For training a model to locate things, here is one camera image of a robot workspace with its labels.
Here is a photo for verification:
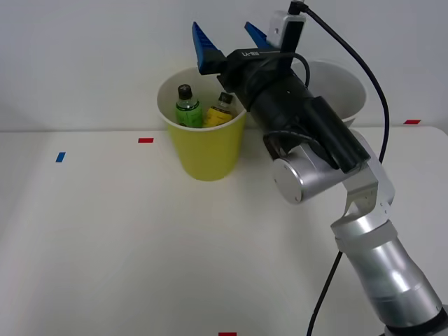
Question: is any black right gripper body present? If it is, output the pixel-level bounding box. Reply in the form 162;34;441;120
216;47;299;106

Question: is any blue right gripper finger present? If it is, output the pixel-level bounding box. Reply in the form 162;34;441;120
244;21;271;49
191;21;229;76

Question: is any yellow-green plastic waste bin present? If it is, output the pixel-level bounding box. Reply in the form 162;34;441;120
156;66;248;182

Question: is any green label plastic bottle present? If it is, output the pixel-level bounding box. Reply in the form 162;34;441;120
174;83;204;129

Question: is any grey plastic waste bin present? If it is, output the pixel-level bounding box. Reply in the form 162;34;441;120
290;59;369;129

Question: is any yellow label plastic bottle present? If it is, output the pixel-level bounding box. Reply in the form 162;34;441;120
202;91;235;130

